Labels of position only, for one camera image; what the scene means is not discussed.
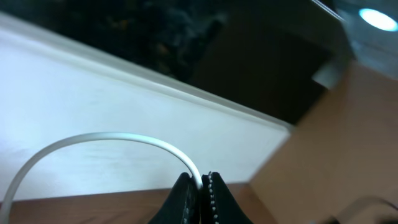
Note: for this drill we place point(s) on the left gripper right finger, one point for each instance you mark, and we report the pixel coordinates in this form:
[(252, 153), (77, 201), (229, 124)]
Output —
[(218, 205)]

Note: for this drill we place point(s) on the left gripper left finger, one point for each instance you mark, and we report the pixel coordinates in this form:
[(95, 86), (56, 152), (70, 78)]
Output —
[(182, 204)]

